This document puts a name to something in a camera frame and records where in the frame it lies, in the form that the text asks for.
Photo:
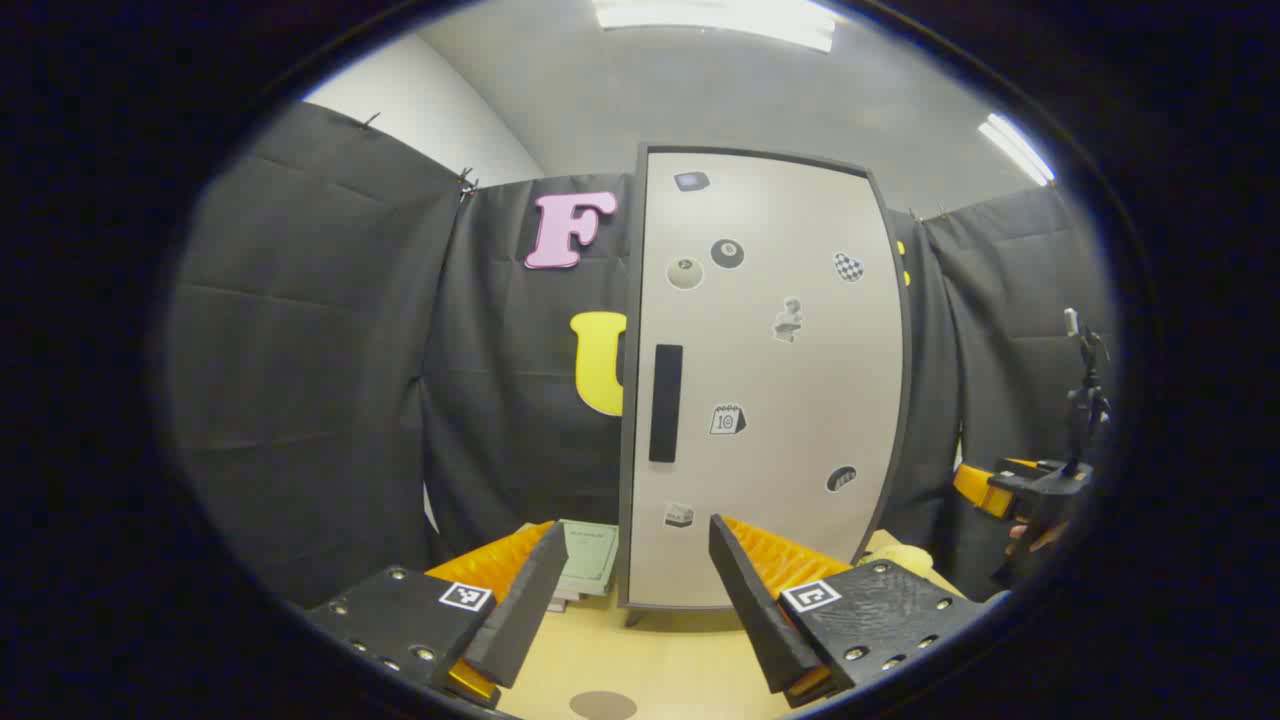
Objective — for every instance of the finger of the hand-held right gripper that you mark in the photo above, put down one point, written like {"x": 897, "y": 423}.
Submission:
{"x": 970, "y": 488}

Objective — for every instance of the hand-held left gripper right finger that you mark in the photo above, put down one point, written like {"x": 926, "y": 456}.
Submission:
{"x": 755, "y": 610}

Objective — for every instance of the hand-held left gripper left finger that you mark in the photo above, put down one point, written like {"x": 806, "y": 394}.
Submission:
{"x": 515, "y": 610}

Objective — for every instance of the round brown coaster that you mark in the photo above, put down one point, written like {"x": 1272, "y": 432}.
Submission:
{"x": 603, "y": 706}

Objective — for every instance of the grey cabinet door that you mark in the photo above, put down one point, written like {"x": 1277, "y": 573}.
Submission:
{"x": 800, "y": 480}

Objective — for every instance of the brown book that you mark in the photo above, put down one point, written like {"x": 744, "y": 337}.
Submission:
{"x": 562, "y": 600}

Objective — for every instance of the green book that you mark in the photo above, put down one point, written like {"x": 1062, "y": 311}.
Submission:
{"x": 590, "y": 555}

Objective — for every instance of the yellow bun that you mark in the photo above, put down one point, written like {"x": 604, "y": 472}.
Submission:
{"x": 905, "y": 558}

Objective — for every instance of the black backdrop cloth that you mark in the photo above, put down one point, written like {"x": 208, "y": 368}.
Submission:
{"x": 320, "y": 350}

